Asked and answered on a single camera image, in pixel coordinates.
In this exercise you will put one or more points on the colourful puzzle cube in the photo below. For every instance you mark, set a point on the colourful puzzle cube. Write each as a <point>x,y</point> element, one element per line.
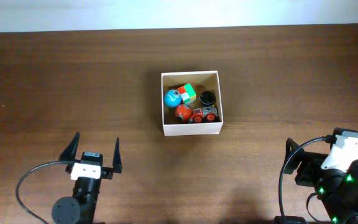
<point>188,94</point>

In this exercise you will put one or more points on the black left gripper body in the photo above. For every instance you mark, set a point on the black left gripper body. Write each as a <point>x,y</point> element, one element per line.
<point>87,184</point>

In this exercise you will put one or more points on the pink cardboard box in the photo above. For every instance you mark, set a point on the pink cardboard box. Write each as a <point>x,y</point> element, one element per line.
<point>201,81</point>

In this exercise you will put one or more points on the black round cap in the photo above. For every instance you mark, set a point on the black round cap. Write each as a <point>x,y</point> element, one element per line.
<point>207,98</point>

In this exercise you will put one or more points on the blue eyeball ball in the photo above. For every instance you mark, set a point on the blue eyeball ball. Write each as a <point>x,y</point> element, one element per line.
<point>172,98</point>

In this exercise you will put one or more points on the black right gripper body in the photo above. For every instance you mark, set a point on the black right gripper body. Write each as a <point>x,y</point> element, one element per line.
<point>308,168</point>

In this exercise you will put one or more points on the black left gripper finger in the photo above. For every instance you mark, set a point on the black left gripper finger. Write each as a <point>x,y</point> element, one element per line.
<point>69,153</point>
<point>116,162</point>

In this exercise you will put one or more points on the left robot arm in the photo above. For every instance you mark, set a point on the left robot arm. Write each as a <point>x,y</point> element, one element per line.
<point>80,207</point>

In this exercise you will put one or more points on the red grey toy truck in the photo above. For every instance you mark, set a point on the red grey toy truck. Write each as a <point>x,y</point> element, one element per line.
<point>208,114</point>

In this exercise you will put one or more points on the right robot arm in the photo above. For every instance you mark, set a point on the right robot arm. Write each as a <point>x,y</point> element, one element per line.
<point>339,192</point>

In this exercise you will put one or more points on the orange eyeball ball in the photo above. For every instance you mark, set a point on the orange eyeball ball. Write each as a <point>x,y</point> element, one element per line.
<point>183,113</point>

